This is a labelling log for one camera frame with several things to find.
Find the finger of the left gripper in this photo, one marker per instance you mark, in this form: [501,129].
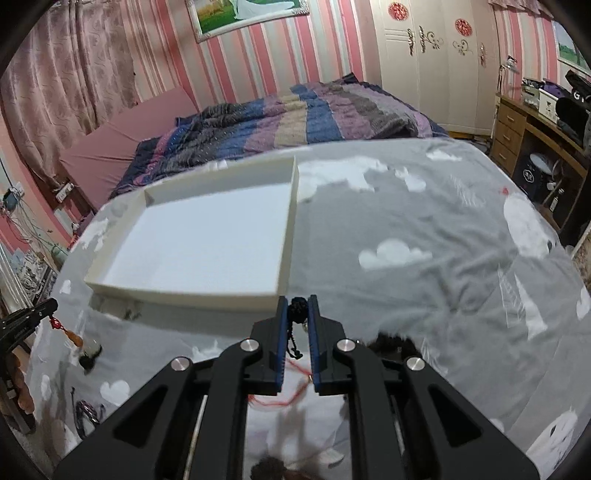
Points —
[32,317]

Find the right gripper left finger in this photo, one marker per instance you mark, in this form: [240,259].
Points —
[188,421]

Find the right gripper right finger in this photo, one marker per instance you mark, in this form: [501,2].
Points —
[405,420]

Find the person left hand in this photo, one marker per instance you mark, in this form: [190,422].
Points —
[23,396]

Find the pink headboard cushion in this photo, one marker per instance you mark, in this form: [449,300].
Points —
[97,161]

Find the grey polar bear bedsheet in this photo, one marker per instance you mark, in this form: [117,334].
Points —
[425,239]

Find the white shallow tray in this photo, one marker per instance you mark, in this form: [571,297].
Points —
[217,240]

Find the pink patterned curtain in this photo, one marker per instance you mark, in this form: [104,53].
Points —
[72,73]

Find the wooden desk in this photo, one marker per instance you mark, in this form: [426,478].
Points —
[546,165]

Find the striped multicolour quilt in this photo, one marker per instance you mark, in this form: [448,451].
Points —
[341,110]

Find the framed wedding photo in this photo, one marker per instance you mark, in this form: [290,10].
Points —
[212,18]

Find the white wardrobe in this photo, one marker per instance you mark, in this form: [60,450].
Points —
[441,57]

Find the silver desk lamp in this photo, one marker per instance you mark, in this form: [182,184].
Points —
[509,65]

